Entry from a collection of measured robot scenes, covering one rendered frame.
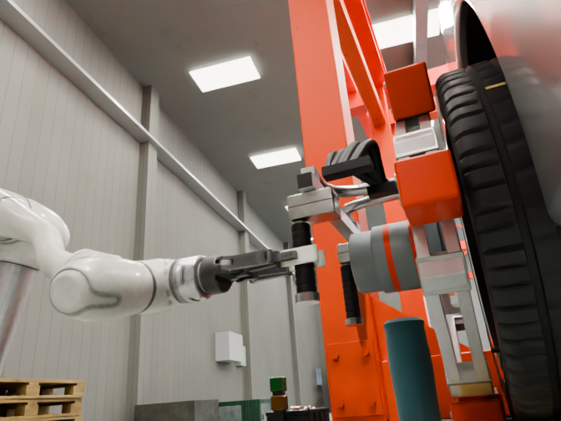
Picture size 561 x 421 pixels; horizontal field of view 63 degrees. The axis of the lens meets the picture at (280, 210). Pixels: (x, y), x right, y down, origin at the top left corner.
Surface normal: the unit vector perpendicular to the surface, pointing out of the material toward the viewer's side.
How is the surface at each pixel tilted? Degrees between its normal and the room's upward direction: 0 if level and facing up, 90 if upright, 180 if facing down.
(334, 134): 90
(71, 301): 104
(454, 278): 135
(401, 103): 125
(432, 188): 90
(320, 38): 90
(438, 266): 90
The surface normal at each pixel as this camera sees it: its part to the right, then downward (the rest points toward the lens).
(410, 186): -0.38, -0.33
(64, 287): -0.22, -0.07
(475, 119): -0.39, -0.57
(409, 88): -0.27, 0.25
